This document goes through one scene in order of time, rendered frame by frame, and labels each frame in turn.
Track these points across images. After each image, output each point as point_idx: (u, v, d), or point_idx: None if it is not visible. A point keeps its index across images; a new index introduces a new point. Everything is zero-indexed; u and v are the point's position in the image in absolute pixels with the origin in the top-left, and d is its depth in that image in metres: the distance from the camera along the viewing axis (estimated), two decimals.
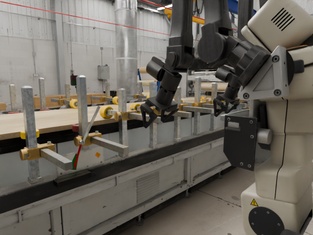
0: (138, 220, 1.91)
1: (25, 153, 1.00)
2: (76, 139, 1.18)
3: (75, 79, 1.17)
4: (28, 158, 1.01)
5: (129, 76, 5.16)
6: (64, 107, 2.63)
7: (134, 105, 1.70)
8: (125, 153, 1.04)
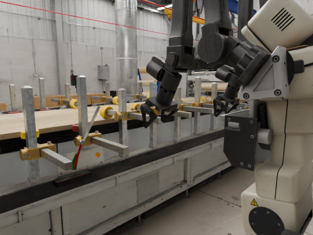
0: (138, 220, 1.91)
1: (25, 153, 1.00)
2: (76, 139, 1.18)
3: (75, 79, 1.17)
4: (28, 158, 1.01)
5: (129, 76, 5.16)
6: (64, 107, 2.63)
7: (134, 105, 1.70)
8: (125, 153, 1.04)
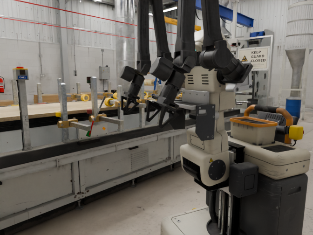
0: (132, 183, 2.58)
1: (61, 123, 1.67)
2: (90, 117, 1.85)
3: (89, 79, 1.84)
4: (63, 127, 1.68)
5: None
6: (75, 101, 3.30)
7: None
8: (121, 124, 1.71)
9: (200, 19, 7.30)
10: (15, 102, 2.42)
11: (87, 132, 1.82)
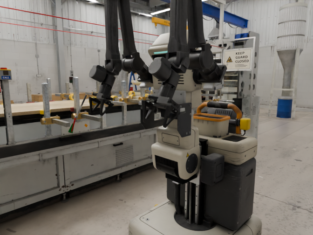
0: (117, 179, 2.71)
1: (44, 120, 1.80)
2: (72, 115, 1.98)
3: (71, 79, 1.97)
4: (45, 123, 1.81)
5: (120, 76, 5.96)
6: (65, 100, 3.43)
7: (112, 97, 2.49)
8: (100, 120, 1.83)
9: None
10: None
11: (70, 129, 1.95)
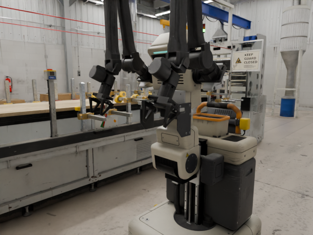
0: (137, 171, 2.92)
1: (81, 115, 2.01)
2: (103, 111, 2.19)
3: None
4: (82, 118, 2.02)
5: (130, 76, 6.17)
6: None
7: (134, 95, 2.71)
8: (130, 116, 2.05)
9: None
10: (35, 99, 2.77)
11: (101, 124, 2.17)
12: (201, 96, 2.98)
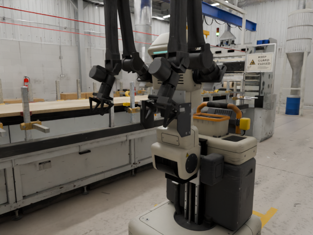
0: None
1: (131, 109, 2.40)
2: None
3: None
4: (132, 112, 2.41)
5: None
6: None
7: None
8: None
9: (208, 24, 8.03)
10: (79, 96, 3.15)
11: None
12: (223, 94, 3.37)
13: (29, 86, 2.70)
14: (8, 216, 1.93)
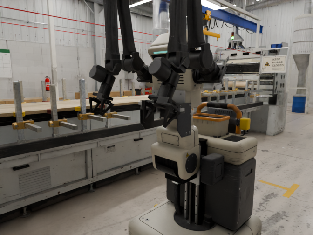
0: None
1: None
2: None
3: None
4: None
5: None
6: None
7: None
8: None
9: (219, 28, 8.52)
10: (121, 94, 3.64)
11: None
12: (244, 92, 3.86)
13: (85, 85, 3.19)
14: (86, 188, 2.42)
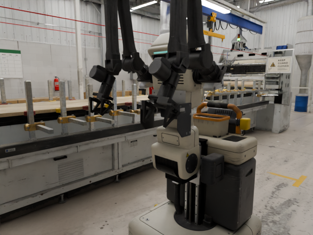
0: None
1: None
2: None
3: None
4: None
5: None
6: None
7: (209, 90, 3.81)
8: (222, 103, 3.15)
9: (223, 29, 8.75)
10: (137, 93, 3.87)
11: None
12: (253, 91, 4.09)
13: None
14: (113, 179, 2.64)
